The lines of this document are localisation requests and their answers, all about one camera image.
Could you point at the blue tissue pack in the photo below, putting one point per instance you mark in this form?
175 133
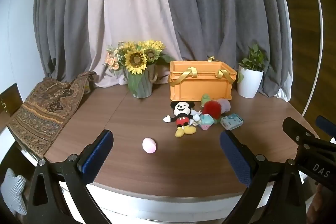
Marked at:
231 121

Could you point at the brown patterned cloth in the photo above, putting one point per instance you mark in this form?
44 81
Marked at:
44 113

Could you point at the pink soft egg ball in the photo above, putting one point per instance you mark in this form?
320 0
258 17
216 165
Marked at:
149 145

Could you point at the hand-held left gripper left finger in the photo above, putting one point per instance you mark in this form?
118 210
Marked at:
97 155

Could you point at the sunflower bouquet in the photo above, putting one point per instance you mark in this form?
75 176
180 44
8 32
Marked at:
136 58

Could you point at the red fluffy pom-pom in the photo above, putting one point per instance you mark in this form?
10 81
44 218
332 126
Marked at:
212 109

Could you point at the mauve fluffy pom-pom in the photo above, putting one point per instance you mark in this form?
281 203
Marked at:
225 105

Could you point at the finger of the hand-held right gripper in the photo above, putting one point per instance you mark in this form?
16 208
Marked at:
325 123
295 127

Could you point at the green potted plant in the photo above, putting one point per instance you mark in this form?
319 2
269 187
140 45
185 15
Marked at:
254 58

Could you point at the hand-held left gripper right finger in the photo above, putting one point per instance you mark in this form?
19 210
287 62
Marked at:
236 161

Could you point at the teal and pink soft cube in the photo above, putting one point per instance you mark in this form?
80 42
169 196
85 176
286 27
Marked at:
205 122

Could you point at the white curved tube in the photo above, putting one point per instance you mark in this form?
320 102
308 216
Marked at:
319 16

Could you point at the striped pillow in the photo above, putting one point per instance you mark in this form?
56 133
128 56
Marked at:
13 191

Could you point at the grey curtain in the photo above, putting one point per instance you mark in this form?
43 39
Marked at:
60 16
223 3

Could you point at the green plush toy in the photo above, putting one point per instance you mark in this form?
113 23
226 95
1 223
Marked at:
205 99

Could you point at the small white plush toy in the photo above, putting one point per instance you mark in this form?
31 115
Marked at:
195 119

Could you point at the light pink curtain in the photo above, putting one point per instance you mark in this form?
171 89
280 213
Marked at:
131 3

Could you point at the brown wooden panel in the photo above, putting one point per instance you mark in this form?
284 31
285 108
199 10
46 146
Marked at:
10 100

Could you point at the white plant pot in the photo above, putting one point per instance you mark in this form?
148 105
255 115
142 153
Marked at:
249 82

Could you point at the orange plastic crate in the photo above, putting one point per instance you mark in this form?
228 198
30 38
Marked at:
199 87

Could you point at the grey-green flower vase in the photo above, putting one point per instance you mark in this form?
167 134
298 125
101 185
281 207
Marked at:
141 86

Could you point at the mouse plush toy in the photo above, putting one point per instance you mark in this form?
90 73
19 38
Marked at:
182 112

